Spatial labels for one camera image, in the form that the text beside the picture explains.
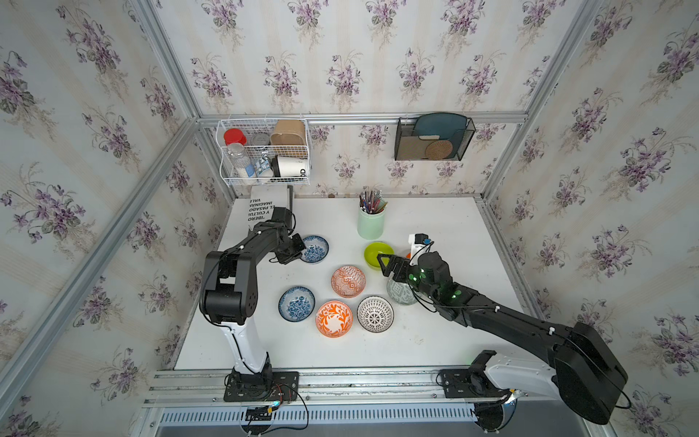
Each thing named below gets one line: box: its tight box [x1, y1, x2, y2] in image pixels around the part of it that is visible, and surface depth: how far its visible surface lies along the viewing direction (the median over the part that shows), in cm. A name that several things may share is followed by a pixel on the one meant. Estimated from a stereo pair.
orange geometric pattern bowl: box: [331, 264, 366, 299], surface depth 94 cm
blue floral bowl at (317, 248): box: [300, 234, 330, 264], surface depth 103 cm
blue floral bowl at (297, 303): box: [278, 285, 316, 323], surface depth 88 cm
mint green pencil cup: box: [356, 206, 387, 240], surface depth 106 cm
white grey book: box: [247, 183, 294, 230], surface depth 113 cm
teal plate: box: [412, 111, 467, 160], surface depth 94 cm
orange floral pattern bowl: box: [315, 300, 354, 339], surface depth 85 cm
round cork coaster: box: [425, 140, 454, 160], surface depth 100 cm
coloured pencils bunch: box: [358, 190, 389, 215], surface depth 102 cm
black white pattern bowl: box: [356, 294, 396, 334], surface depth 86 cm
